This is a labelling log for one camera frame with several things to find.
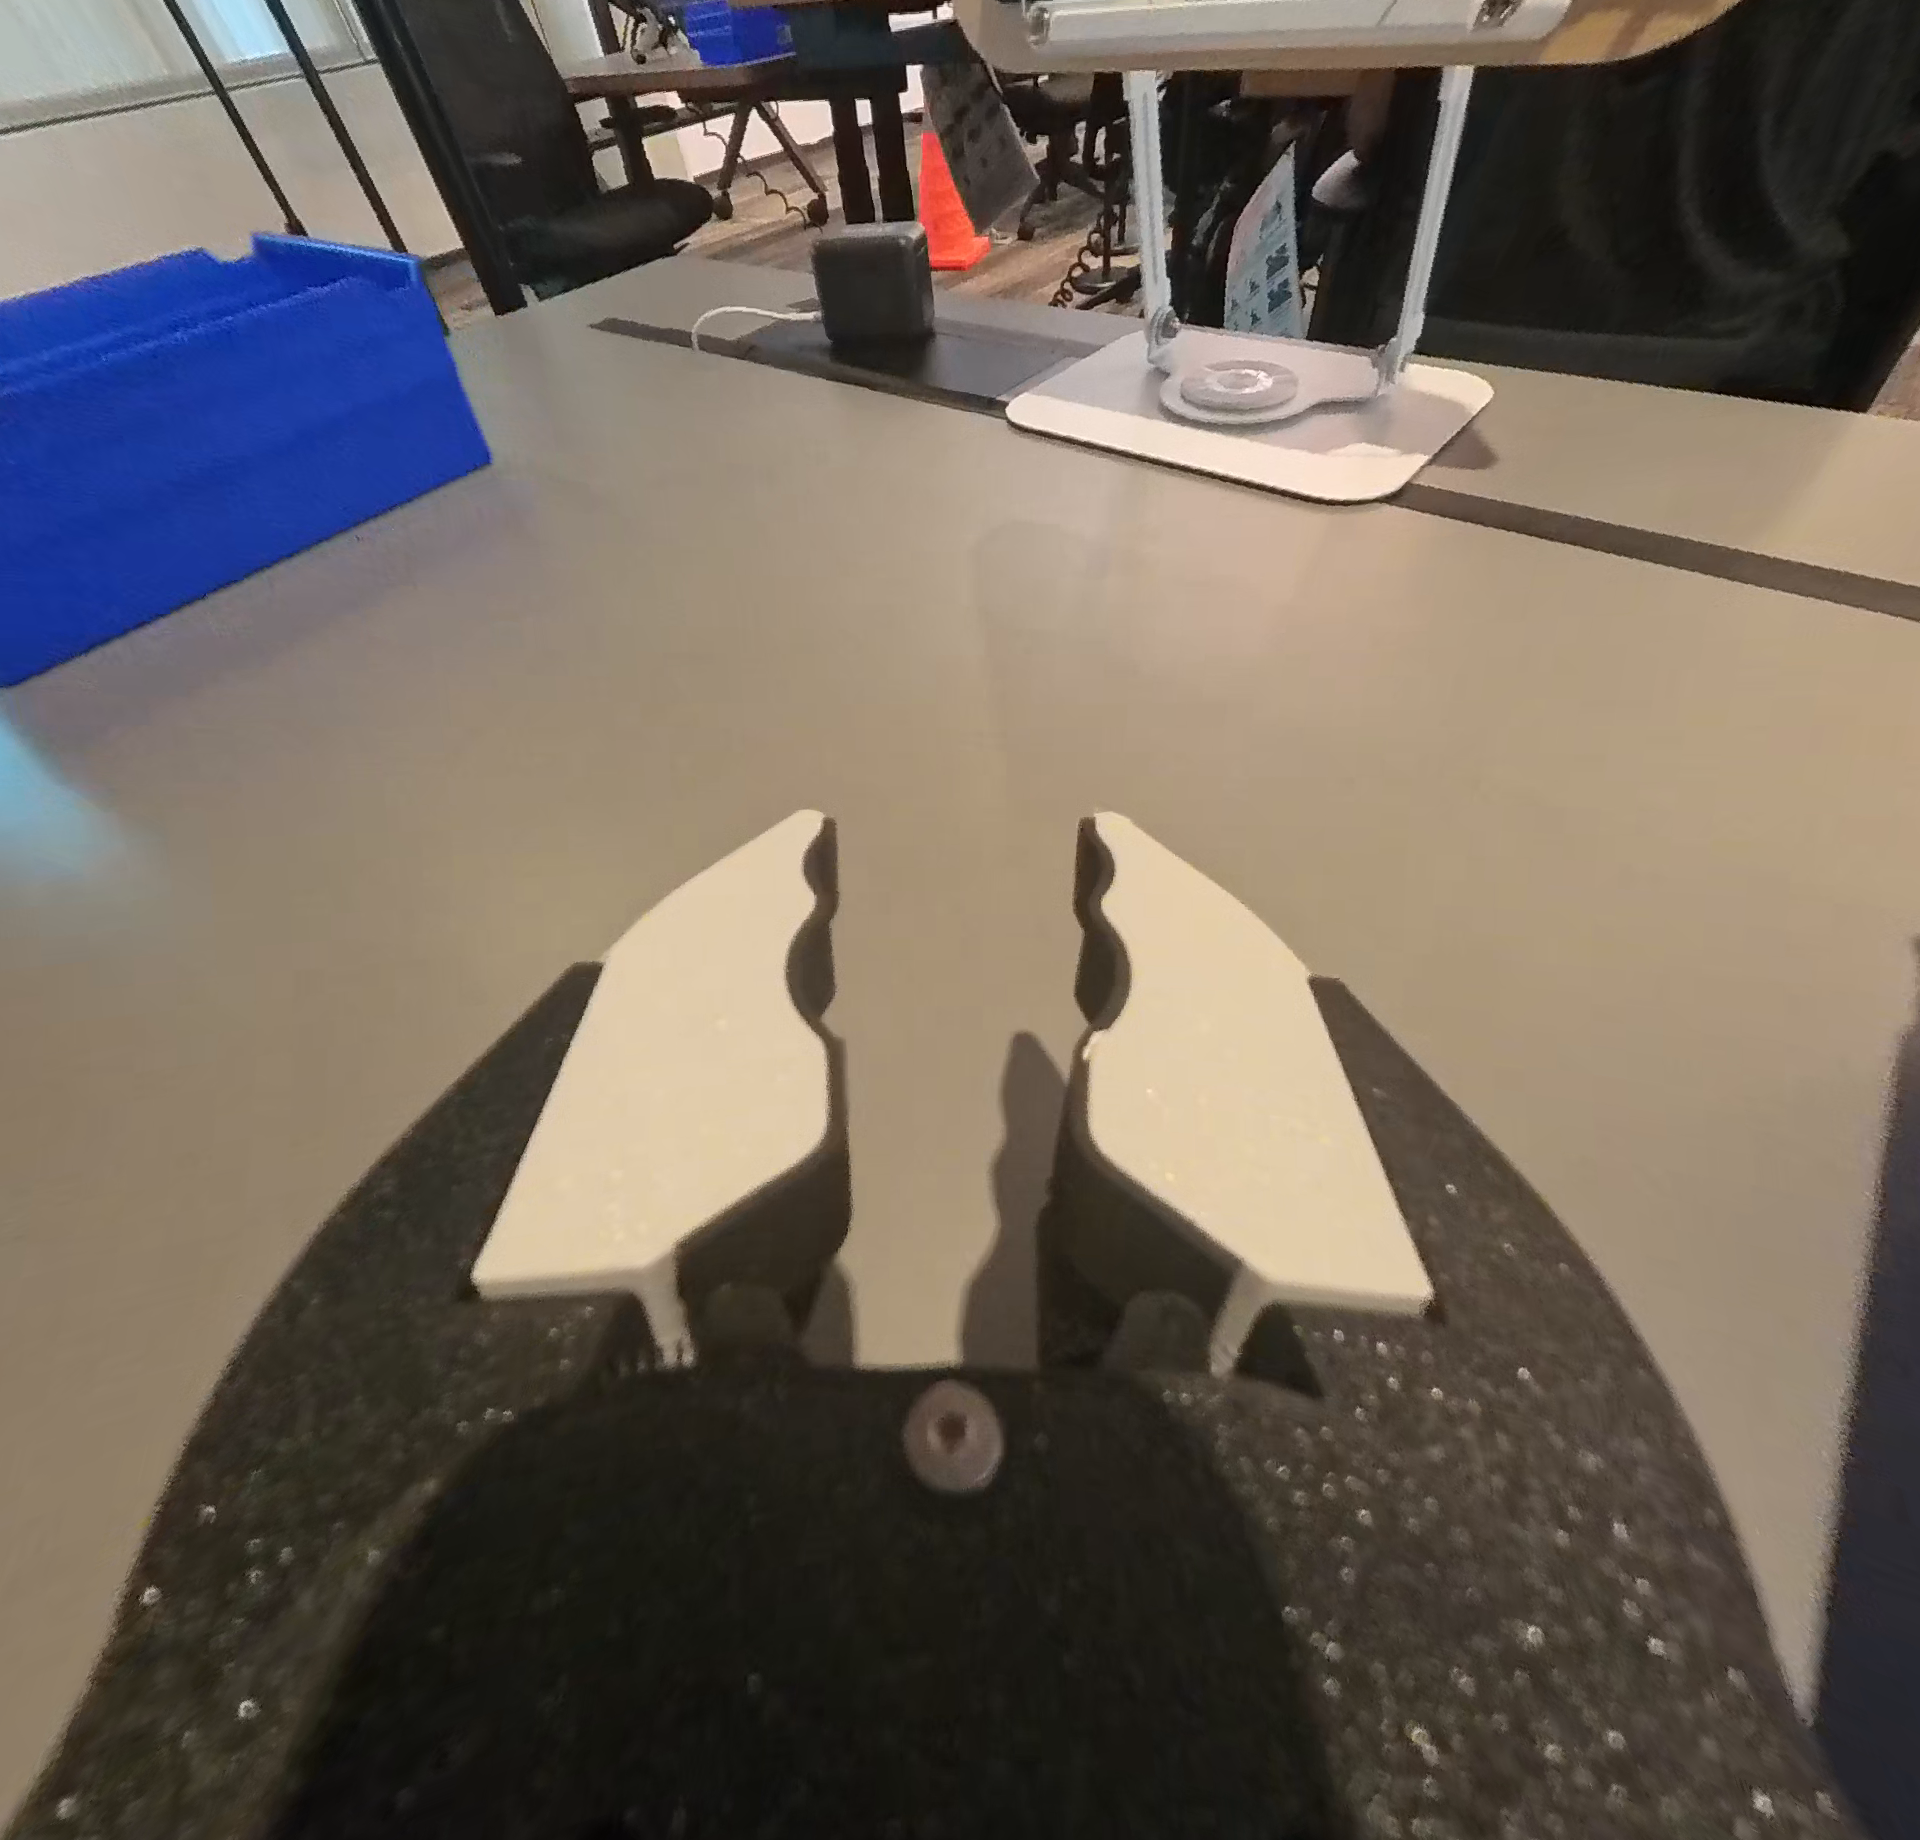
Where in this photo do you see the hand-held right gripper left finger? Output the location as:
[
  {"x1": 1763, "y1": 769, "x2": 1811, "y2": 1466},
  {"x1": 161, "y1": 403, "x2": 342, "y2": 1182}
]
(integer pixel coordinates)
[{"x1": 470, "y1": 809, "x2": 854, "y2": 1367}]

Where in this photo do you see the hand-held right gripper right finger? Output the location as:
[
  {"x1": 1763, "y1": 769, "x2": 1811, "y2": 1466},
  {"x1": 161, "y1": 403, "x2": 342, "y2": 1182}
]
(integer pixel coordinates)
[{"x1": 1051, "y1": 812, "x2": 1437, "y2": 1376}]

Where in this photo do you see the blue plastic storage bin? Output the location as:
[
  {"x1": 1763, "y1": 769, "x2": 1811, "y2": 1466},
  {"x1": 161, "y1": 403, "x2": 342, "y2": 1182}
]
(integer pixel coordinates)
[{"x1": 0, "y1": 230, "x2": 493, "y2": 689}]

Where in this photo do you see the black cube charger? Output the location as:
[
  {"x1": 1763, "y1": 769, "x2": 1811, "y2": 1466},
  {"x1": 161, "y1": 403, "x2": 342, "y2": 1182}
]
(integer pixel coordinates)
[{"x1": 809, "y1": 220, "x2": 937, "y2": 352}]

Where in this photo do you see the printed paper sign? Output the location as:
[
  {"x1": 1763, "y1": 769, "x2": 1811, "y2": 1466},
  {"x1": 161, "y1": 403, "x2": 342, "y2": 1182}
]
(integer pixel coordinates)
[
  {"x1": 1220, "y1": 145, "x2": 1306, "y2": 341},
  {"x1": 921, "y1": 62, "x2": 1046, "y2": 230}
]

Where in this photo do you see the orange traffic cone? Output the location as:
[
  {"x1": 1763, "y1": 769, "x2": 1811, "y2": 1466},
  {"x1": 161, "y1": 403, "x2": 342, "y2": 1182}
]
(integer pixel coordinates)
[{"x1": 913, "y1": 128, "x2": 991, "y2": 276}]

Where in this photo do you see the black pillar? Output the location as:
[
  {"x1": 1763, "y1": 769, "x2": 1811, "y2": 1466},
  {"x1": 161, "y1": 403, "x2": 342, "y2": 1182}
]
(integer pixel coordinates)
[{"x1": 307, "y1": 0, "x2": 527, "y2": 316}]

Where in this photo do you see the black office chair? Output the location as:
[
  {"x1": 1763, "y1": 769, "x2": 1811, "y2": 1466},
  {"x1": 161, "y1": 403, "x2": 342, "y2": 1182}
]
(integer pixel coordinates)
[{"x1": 367, "y1": 0, "x2": 718, "y2": 306}]

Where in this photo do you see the small blue bin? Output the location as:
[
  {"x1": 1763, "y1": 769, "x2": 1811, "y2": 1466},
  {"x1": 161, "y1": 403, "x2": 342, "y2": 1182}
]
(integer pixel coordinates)
[{"x1": 679, "y1": 0, "x2": 800, "y2": 67}]

